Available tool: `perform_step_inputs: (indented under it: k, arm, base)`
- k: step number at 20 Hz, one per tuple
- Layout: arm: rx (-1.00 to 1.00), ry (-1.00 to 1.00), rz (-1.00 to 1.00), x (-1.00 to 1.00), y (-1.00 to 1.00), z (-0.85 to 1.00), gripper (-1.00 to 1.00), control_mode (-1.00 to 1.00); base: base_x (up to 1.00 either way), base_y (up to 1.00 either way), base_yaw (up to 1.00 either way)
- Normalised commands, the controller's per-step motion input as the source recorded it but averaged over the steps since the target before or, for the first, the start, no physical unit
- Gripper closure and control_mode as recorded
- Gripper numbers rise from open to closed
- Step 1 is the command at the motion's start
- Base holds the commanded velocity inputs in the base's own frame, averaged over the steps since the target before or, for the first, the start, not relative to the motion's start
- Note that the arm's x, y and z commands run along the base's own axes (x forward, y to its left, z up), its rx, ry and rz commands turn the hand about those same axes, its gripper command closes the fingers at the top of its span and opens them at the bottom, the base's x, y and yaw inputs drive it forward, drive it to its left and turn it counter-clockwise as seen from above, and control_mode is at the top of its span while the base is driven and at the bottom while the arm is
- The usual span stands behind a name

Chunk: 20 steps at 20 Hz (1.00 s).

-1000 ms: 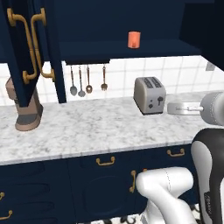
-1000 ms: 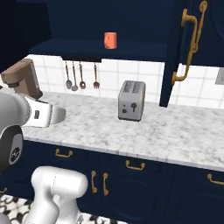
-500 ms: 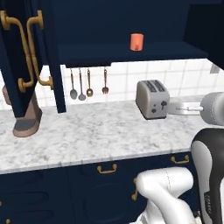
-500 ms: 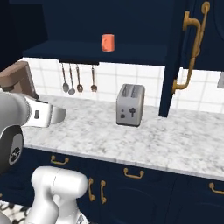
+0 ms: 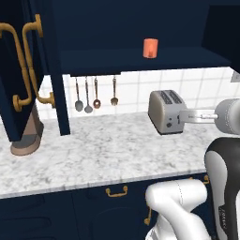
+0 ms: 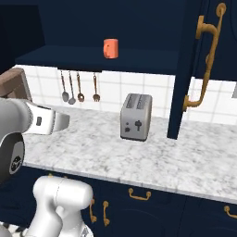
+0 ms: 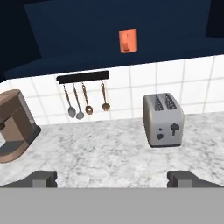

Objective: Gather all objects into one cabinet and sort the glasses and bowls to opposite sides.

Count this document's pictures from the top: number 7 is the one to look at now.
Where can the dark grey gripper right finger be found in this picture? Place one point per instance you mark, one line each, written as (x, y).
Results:
(181, 178)

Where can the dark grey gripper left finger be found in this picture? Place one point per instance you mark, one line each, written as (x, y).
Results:
(43, 178)

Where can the brown coffee machine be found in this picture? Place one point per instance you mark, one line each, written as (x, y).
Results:
(14, 127)

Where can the silver toaster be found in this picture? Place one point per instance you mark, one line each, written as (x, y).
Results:
(163, 121)

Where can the silver hanging spoon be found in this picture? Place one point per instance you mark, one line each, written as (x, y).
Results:
(79, 113)
(71, 109)

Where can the copper hanging slotted spoon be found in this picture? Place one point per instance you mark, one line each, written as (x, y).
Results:
(88, 109)

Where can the copper hanging spork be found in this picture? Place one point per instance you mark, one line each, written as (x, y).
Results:
(105, 105)

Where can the black utensil rail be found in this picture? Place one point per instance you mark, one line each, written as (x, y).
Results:
(83, 77)

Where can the orange wall switch plate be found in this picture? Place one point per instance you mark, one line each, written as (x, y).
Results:
(128, 40)

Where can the dark blue wall cabinets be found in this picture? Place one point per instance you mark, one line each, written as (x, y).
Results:
(110, 32)

